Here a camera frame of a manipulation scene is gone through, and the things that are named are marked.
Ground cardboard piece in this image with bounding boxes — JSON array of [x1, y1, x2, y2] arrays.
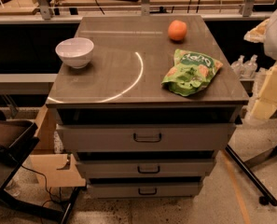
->
[[30, 154, 86, 188]]

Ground black floor cable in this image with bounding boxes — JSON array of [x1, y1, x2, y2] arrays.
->
[[21, 164, 71, 207]]

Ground clear bottle right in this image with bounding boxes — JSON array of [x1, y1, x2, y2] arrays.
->
[[242, 54, 257, 78]]

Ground drawer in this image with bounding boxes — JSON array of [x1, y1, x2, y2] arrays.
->
[[57, 123, 235, 152], [76, 159, 215, 179], [88, 182, 202, 199]]

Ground clear bottle left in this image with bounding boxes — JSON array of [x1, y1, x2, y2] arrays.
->
[[231, 55, 244, 77]]

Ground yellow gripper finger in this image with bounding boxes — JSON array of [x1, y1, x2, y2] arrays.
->
[[250, 63, 277, 119], [243, 19, 270, 43]]

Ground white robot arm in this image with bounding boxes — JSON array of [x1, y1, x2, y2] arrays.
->
[[243, 9, 277, 120]]

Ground grey drawer cabinet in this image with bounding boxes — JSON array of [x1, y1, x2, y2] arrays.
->
[[46, 15, 248, 188]]

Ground green chip bag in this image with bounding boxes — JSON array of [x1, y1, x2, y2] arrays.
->
[[161, 49, 223, 97]]

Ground bottom drawer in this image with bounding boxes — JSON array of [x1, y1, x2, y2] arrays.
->
[[88, 182, 202, 199]]

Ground middle drawer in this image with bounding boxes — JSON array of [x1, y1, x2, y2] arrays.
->
[[76, 159, 215, 179]]

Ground metal railing frame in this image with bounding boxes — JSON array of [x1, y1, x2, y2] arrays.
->
[[0, 0, 277, 22]]

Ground clear bottle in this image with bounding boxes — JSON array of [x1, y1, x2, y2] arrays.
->
[[231, 55, 244, 77], [242, 54, 257, 78]]

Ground orange fruit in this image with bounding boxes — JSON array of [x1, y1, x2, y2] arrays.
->
[[168, 20, 187, 41]]

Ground white bowl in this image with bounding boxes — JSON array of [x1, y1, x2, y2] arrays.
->
[[55, 37, 94, 68]]

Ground top drawer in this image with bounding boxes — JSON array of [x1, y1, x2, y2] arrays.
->
[[57, 123, 235, 152]]

